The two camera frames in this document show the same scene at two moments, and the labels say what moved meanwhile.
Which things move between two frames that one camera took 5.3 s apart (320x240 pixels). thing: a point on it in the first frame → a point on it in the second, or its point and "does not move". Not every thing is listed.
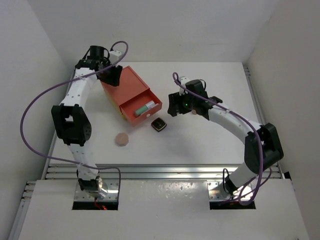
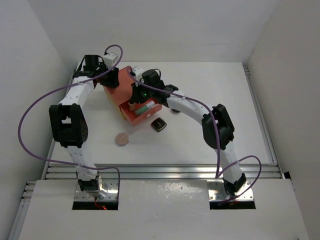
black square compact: [158, 124] does not move
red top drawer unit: [136, 100] does not move
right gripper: [175, 99] → [137, 96]
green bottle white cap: [146, 107] does not move
